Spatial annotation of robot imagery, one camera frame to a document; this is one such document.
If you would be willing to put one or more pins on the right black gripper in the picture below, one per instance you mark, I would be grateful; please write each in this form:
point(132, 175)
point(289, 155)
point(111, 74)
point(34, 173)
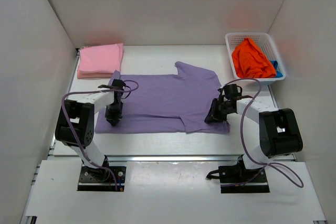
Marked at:
point(214, 111)

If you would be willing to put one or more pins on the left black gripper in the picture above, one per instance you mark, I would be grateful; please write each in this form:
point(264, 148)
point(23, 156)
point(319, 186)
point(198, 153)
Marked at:
point(113, 115)

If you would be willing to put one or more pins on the purple t shirt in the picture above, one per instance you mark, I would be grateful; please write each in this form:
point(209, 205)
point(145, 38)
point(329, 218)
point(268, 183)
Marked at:
point(167, 103)

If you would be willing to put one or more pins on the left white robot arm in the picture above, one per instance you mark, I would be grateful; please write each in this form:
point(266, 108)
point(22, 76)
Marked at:
point(75, 125)

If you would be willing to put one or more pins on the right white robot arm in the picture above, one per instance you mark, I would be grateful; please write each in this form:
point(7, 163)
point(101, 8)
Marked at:
point(278, 129)

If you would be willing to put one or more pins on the folded pink t shirt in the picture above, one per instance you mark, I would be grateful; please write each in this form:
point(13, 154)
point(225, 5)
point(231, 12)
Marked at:
point(100, 61)

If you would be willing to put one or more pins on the orange t shirt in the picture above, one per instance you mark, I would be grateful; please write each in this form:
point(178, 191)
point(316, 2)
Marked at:
point(250, 62)

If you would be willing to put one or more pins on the white plastic basket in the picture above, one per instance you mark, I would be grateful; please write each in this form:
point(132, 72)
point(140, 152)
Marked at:
point(264, 42)

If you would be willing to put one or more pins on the blue t shirt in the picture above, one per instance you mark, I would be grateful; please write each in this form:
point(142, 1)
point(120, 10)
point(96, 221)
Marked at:
point(276, 65)

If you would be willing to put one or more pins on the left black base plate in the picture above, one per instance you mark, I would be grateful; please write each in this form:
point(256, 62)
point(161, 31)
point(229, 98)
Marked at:
point(93, 180)

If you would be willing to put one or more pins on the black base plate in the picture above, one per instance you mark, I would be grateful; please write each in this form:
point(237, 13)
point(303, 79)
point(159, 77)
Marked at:
point(236, 179)
point(93, 180)

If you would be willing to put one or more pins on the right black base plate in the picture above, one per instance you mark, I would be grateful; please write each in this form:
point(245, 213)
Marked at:
point(236, 179)

